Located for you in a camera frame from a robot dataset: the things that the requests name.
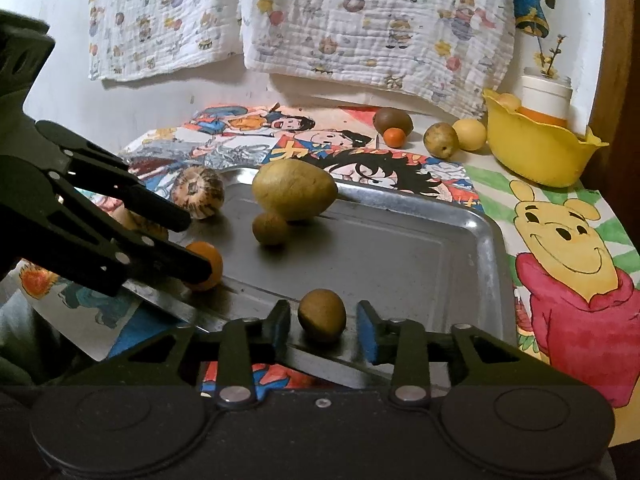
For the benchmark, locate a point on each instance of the metal tray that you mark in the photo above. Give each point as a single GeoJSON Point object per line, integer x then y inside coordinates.
{"type": "Point", "coordinates": [400, 270]}

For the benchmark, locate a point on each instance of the flower twig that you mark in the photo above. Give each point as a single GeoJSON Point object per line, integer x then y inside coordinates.
{"type": "Point", "coordinates": [549, 57]}

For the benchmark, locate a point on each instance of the bear drawing sheet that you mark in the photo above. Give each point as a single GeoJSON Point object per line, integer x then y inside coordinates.
{"type": "Point", "coordinates": [575, 260]}

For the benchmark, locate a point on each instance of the brown kiwi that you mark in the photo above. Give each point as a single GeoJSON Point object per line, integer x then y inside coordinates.
{"type": "Point", "coordinates": [394, 120]}

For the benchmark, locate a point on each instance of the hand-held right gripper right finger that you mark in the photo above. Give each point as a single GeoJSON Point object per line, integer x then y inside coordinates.
{"type": "Point", "coordinates": [369, 335]}

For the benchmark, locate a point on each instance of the brown longan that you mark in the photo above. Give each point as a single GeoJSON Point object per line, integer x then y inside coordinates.
{"type": "Point", "coordinates": [321, 312]}
{"type": "Point", "coordinates": [270, 228]}

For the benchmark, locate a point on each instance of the printed muslin cloth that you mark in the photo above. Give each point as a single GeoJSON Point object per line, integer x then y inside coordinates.
{"type": "Point", "coordinates": [160, 15]}
{"type": "Point", "coordinates": [380, 25]}

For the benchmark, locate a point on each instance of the pale fruit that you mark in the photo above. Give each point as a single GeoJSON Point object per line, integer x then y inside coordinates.
{"type": "Point", "coordinates": [510, 101]}

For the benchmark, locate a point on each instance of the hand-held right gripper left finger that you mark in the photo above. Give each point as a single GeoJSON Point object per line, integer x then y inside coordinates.
{"type": "Point", "coordinates": [280, 330]}

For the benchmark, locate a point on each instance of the white and orange cup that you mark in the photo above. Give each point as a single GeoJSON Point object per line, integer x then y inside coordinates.
{"type": "Point", "coordinates": [545, 97]}

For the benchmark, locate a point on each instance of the fantasy figures drawing sheet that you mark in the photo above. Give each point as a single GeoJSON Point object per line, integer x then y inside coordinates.
{"type": "Point", "coordinates": [210, 152]}

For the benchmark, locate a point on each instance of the spiky hair cartoon drawing sheet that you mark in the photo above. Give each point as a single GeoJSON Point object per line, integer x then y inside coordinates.
{"type": "Point", "coordinates": [390, 165]}

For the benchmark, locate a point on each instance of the cartoon kids drawing sheet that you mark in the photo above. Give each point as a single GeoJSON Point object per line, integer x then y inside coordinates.
{"type": "Point", "coordinates": [260, 122]}

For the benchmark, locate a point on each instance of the yellow brown passion fruit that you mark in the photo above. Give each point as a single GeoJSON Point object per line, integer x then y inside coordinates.
{"type": "Point", "coordinates": [441, 140]}

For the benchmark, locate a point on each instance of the wooden door frame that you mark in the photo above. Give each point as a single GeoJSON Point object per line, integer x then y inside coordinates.
{"type": "Point", "coordinates": [617, 85]}

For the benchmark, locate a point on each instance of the yellow lemon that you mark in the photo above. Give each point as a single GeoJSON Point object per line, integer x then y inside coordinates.
{"type": "Point", "coordinates": [471, 134]}

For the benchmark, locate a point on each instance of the green yellow mango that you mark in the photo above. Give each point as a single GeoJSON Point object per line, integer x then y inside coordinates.
{"type": "Point", "coordinates": [295, 187]}

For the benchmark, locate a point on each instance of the yellow plastic bowl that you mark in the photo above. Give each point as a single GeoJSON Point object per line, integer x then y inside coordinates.
{"type": "Point", "coordinates": [540, 155]}

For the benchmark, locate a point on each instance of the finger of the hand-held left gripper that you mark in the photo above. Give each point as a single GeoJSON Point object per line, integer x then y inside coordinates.
{"type": "Point", "coordinates": [165, 260]}
{"type": "Point", "coordinates": [150, 200]}

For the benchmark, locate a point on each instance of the small orange tangerine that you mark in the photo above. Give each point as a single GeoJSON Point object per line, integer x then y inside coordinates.
{"type": "Point", "coordinates": [202, 248]}
{"type": "Point", "coordinates": [394, 137]}

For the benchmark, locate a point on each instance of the striped pepino melon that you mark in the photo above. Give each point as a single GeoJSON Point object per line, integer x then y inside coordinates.
{"type": "Point", "coordinates": [200, 190]}
{"type": "Point", "coordinates": [122, 217]}

